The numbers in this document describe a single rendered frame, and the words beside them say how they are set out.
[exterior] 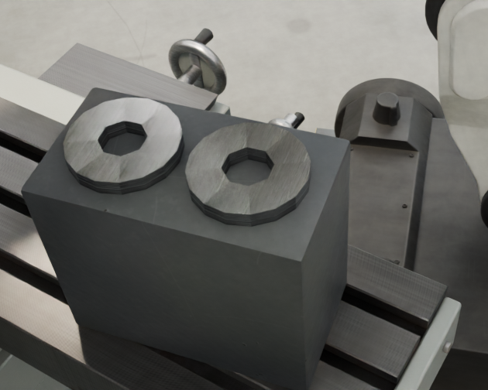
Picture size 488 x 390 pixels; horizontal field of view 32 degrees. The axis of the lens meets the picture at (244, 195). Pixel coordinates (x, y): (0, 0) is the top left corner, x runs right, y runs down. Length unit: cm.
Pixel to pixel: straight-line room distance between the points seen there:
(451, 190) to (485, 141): 26
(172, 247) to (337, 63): 191
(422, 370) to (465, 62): 39
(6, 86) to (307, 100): 129
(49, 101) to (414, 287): 59
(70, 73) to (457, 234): 65
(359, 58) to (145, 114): 188
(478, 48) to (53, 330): 54
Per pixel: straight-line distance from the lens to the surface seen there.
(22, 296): 82
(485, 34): 96
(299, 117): 154
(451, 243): 132
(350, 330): 75
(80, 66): 135
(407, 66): 247
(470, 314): 125
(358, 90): 153
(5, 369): 106
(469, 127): 112
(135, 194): 61
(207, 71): 144
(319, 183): 60
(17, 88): 120
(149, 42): 262
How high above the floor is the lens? 160
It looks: 49 degrees down
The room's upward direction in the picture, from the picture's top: 7 degrees counter-clockwise
